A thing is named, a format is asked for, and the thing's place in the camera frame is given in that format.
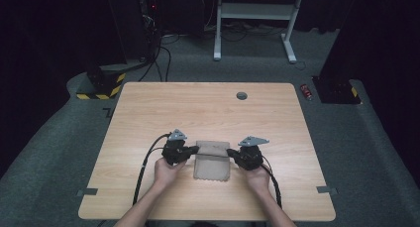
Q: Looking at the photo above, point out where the light beige cloth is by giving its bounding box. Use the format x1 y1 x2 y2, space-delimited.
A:
192 140 232 182

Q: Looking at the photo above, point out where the tangle of floor cables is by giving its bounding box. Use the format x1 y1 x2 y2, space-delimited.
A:
204 20 287 44

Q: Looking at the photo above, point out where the person's right hand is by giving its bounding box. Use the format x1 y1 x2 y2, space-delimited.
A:
242 164 272 197

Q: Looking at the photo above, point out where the black floor cable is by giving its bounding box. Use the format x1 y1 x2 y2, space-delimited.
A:
159 46 173 83
138 48 163 83

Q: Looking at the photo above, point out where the grey tape strip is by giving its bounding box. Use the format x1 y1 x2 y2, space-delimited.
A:
75 187 99 198
315 185 339 195

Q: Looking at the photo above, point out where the black curtain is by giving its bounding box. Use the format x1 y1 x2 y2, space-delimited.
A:
318 0 420 180
0 0 140 181

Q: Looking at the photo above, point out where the red can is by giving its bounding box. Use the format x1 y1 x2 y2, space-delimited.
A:
299 83 314 102

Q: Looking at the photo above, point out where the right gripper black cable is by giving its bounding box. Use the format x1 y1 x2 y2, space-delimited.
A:
260 155 283 209

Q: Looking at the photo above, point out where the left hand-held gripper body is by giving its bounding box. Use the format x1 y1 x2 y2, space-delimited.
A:
160 128 189 167

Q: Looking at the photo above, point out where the black stand base yellow corner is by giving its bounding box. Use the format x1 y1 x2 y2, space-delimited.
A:
311 75 363 105

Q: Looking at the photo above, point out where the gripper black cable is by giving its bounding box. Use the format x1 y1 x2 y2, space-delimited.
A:
132 133 171 207
260 155 283 209

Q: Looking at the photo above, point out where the white metal stand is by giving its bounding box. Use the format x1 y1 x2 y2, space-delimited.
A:
213 0 307 64

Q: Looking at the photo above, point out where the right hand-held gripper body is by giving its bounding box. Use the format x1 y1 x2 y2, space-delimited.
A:
235 136 270 171

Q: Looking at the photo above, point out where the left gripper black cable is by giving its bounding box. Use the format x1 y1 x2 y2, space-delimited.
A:
132 133 171 207

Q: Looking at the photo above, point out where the black equipment rack with wires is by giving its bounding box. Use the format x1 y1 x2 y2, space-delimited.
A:
137 0 164 61

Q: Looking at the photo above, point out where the black yellow striped stand base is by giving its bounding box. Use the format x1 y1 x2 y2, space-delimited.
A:
75 62 128 101

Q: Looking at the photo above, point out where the person's left hand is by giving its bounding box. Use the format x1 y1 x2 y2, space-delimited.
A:
153 156 188 192

